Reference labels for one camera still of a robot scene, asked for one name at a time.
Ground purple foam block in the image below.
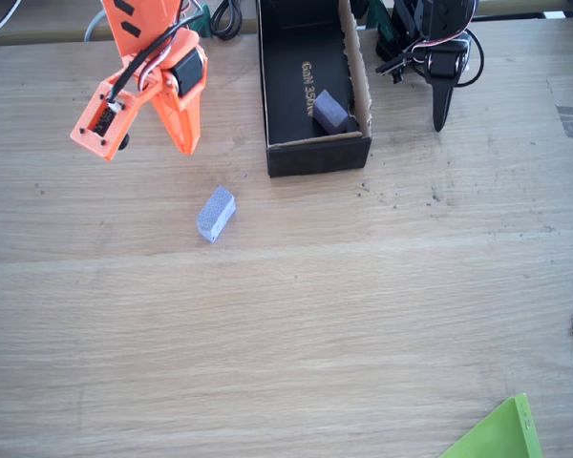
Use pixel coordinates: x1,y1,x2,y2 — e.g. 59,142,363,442
311,89,350,135
195,185,237,244

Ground black cardboard box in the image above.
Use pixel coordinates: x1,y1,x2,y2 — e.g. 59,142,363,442
256,0,373,179

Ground red white idle arm wire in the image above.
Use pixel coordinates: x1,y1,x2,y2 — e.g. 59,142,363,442
403,26,477,66

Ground red white black servo wire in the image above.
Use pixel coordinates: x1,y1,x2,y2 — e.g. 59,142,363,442
140,0,206,92

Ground black idle arm cable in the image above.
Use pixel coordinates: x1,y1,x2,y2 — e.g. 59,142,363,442
451,28,487,90

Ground orange camera mount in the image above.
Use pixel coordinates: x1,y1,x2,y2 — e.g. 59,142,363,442
69,75,157,162

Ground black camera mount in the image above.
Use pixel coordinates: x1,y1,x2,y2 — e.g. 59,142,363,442
374,52,410,86

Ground black coiled cable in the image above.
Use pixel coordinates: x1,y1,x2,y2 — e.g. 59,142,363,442
209,0,244,42

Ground grey cable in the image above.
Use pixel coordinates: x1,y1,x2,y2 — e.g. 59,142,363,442
84,7,107,43

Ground white cable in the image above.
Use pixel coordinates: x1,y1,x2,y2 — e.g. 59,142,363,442
0,0,23,47

